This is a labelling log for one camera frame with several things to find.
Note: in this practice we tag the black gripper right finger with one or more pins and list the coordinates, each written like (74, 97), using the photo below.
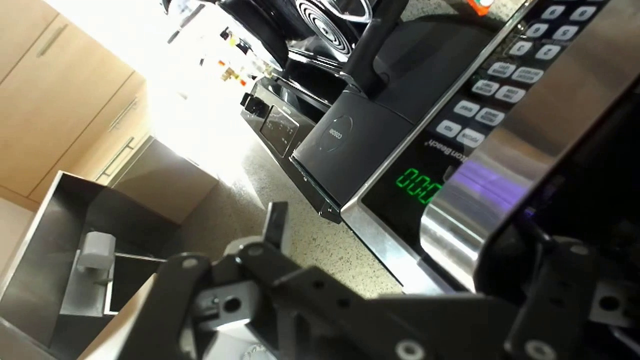
(553, 300)

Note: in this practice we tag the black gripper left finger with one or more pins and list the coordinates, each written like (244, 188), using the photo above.
(320, 287)

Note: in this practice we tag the black stainless microwave body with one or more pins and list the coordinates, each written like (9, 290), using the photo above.
(493, 93)

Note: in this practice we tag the grey sink faucet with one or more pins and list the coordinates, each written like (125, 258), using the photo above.
(93, 253)

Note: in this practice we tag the black coil burner stove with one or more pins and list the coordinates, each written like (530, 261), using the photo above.
(327, 27)

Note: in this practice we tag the stainless steel sink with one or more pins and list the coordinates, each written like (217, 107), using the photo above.
(40, 267)

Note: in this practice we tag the orange small object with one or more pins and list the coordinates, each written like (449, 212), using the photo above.
(476, 4)

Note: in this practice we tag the wooden base cabinet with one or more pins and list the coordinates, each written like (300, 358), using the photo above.
(61, 107)

